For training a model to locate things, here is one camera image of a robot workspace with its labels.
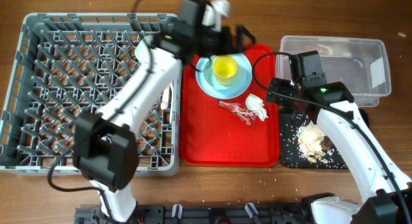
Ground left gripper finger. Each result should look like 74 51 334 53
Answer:
234 24 258 54
220 26 235 55

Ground yellow plastic cup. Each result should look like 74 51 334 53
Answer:
212 55 238 86

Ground rice and food scraps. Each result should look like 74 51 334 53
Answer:
297 122 333 163

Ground white plastic fork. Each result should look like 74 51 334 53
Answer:
160 84 171 110

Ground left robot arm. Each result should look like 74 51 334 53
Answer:
73 0 256 223

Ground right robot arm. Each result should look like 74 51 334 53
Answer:
267 51 411 223

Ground black waste tray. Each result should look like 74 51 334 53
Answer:
279 107 370 170

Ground grey dishwasher rack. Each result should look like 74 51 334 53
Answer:
1 13 174 176

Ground light blue bowl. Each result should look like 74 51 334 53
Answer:
203 56 242 89

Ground light blue plate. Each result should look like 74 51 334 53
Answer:
196 53 252 100

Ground crumpled white tissue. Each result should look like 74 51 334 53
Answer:
245 94 268 121

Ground red candy wrapper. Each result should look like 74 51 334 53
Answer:
218 101 257 126

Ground clear plastic bin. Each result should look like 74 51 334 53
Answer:
279 35 391 107

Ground red plastic tray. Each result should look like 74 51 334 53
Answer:
180 44 280 167

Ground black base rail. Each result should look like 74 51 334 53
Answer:
73 201 360 224

